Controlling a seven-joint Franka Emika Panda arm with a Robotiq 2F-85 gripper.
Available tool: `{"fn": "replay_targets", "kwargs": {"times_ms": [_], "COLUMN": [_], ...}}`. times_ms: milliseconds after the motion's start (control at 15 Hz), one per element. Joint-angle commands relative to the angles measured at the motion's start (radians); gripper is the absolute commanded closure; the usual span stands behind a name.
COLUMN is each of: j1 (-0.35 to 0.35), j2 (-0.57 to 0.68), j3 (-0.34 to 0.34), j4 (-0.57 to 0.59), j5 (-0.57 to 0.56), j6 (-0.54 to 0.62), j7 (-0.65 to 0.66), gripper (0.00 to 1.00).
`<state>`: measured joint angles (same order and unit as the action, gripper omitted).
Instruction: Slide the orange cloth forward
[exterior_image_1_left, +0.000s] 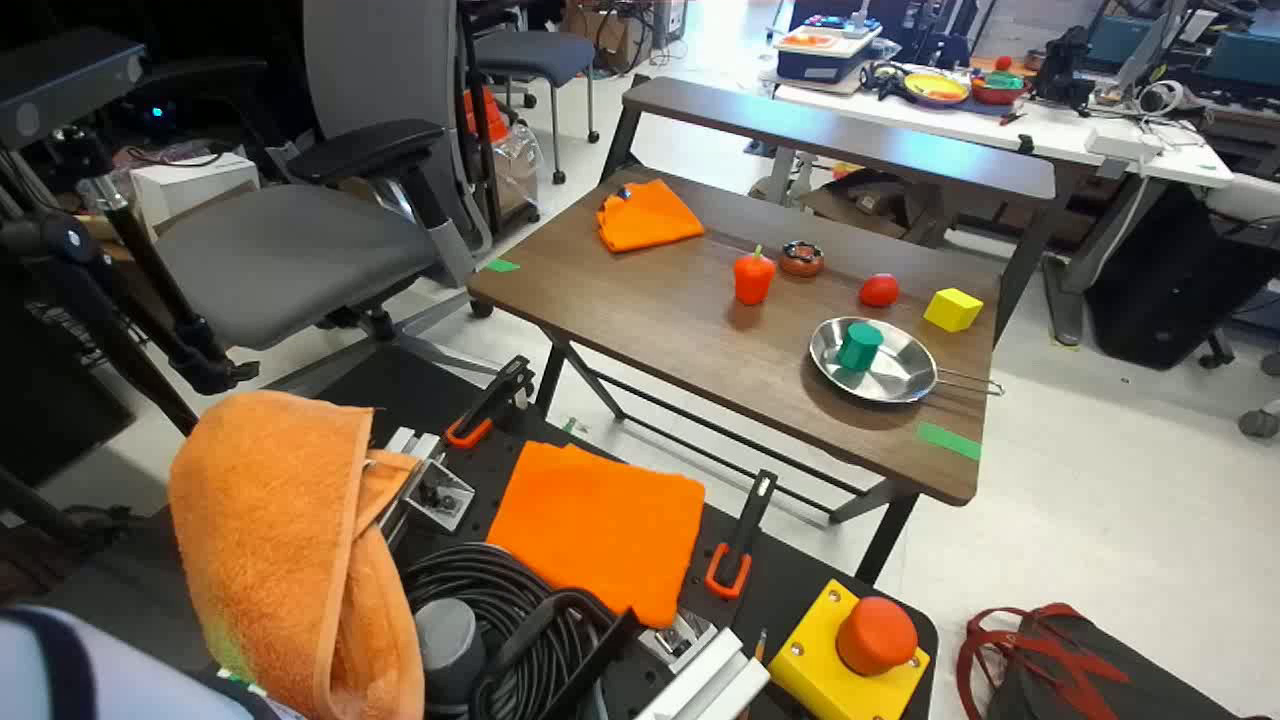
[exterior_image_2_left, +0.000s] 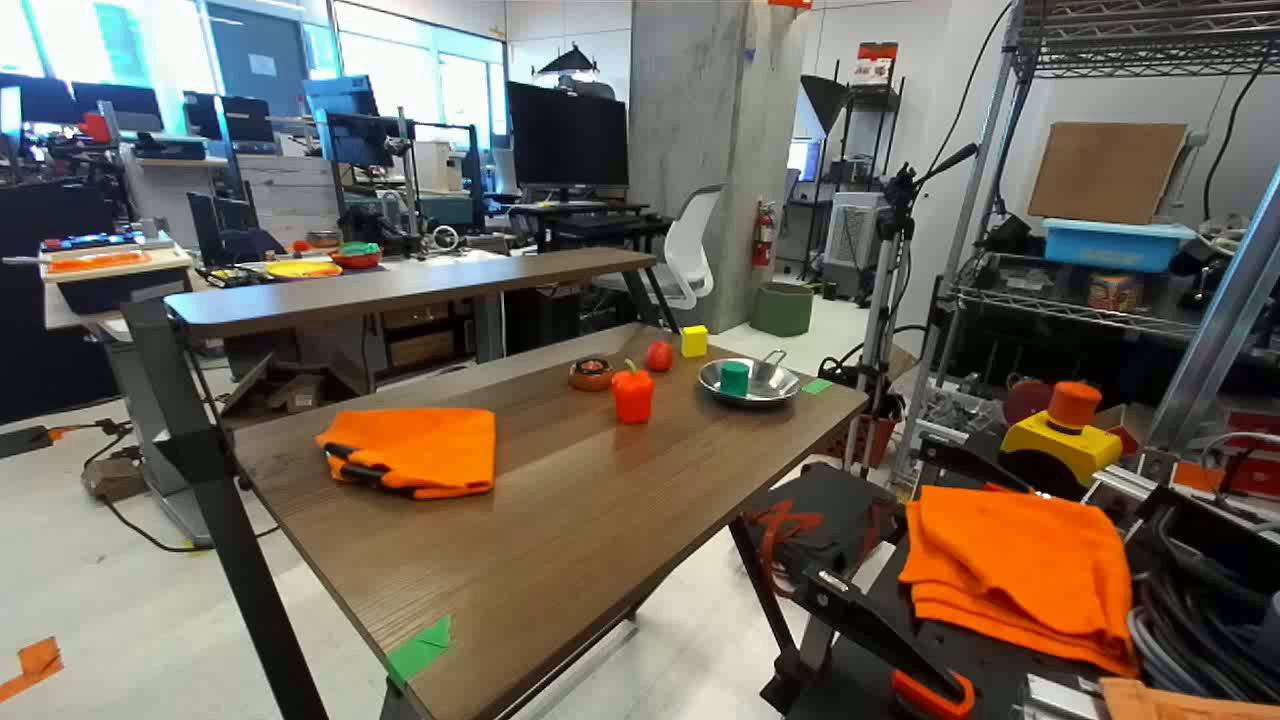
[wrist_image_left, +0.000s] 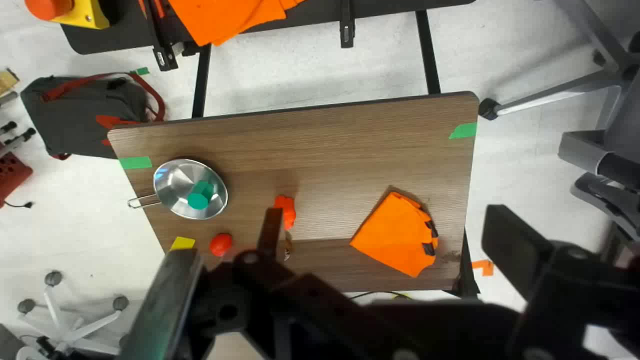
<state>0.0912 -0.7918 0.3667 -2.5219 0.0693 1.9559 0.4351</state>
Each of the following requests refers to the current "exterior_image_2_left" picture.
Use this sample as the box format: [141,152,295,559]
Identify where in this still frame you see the red bowl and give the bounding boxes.
[328,238,390,277]

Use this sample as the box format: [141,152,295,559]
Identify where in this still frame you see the silver metal bowl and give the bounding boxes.
[694,351,810,408]

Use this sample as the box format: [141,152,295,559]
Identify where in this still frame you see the folded orange cloth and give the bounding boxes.
[895,479,1140,681]

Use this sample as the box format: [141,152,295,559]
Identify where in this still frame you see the red fire extinguisher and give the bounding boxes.
[745,194,782,273]

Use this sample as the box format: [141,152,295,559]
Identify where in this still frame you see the brown cardboard sheet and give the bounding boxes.
[1025,119,1192,229]

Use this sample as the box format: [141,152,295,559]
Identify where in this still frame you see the green cup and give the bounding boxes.
[718,357,756,405]

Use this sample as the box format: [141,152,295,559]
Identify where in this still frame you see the small brown bowl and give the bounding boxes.
[569,351,619,396]

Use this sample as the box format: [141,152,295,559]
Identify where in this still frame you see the orange toy pepper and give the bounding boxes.
[608,361,661,430]

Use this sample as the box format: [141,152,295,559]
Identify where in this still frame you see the yellow plate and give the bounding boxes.
[255,250,350,285]

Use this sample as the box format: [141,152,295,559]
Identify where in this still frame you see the black computer monitor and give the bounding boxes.
[504,80,636,200]

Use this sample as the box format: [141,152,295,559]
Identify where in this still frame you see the tray with orange items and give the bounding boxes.
[36,232,202,289]

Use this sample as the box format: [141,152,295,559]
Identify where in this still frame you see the long dark top table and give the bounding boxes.
[166,242,685,405]

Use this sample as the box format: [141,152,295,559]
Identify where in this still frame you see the black slanted metal bar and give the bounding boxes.
[120,291,333,720]

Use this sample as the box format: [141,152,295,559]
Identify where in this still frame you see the metal wire shelf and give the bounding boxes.
[891,0,1280,492]

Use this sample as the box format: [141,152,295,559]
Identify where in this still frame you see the aluminium profile bar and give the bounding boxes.
[1143,164,1280,459]

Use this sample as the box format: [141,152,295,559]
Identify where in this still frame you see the green box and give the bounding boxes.
[745,281,817,339]

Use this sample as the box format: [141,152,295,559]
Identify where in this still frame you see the black base platform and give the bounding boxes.
[756,456,1280,720]

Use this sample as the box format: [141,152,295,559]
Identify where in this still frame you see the orange floor tape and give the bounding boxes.
[0,633,70,709]

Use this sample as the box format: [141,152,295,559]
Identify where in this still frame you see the camera tripod stand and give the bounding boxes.
[817,141,984,471]

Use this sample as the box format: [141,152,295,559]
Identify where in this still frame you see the orange cloth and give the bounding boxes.
[895,479,1140,681]
[318,405,504,504]

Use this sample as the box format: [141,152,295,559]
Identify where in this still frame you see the blue plastic bin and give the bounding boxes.
[1041,215,1201,281]

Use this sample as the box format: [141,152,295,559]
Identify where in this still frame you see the yellow emergency stop button box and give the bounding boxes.
[995,374,1127,488]

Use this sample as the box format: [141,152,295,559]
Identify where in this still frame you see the black cable coil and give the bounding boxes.
[1126,501,1280,709]

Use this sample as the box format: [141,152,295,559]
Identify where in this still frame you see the black clamp orange handle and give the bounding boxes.
[785,552,984,720]
[753,495,819,571]

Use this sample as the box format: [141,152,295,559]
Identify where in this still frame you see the white office chair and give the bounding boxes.
[661,182,730,316]

